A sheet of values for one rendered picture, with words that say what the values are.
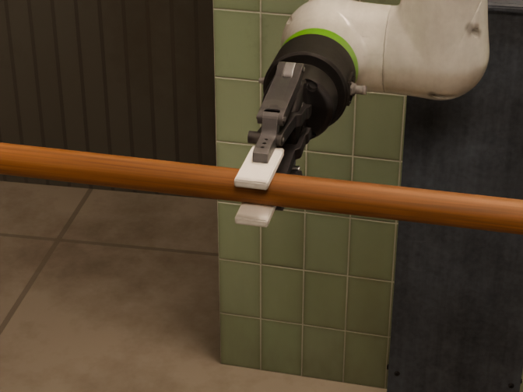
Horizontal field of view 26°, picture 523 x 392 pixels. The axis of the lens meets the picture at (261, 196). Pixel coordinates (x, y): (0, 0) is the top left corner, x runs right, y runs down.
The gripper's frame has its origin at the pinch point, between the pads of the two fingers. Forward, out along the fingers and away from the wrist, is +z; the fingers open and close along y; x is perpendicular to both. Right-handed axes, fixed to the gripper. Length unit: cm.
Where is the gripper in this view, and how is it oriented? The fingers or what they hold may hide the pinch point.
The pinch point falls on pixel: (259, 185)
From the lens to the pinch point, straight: 102.5
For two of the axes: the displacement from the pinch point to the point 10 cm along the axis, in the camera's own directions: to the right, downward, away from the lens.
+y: 0.0, 8.7, 4.9
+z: -2.3, 4.8, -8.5
